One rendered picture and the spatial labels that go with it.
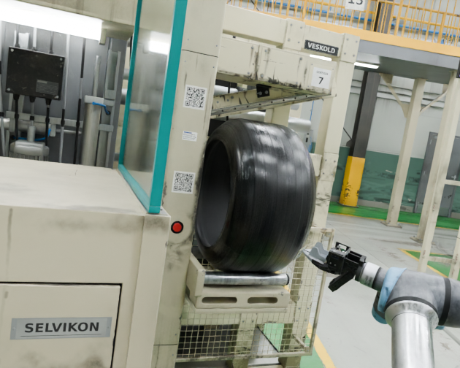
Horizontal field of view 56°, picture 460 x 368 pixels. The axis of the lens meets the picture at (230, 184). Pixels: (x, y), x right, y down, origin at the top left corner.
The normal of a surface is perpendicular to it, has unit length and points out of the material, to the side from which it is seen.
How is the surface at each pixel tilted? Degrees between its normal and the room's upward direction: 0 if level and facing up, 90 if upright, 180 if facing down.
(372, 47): 90
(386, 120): 90
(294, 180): 68
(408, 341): 36
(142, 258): 90
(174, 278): 90
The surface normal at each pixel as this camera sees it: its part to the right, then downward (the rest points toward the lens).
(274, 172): 0.36, -0.27
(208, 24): 0.33, 0.17
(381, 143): 0.08, 0.14
